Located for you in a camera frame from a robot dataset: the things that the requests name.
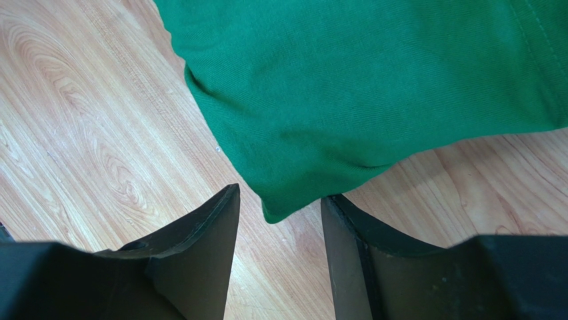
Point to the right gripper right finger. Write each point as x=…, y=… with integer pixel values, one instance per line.
x=378, y=272

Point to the green t shirt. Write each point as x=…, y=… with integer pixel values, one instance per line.
x=309, y=99

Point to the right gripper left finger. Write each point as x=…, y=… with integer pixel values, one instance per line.
x=180, y=271

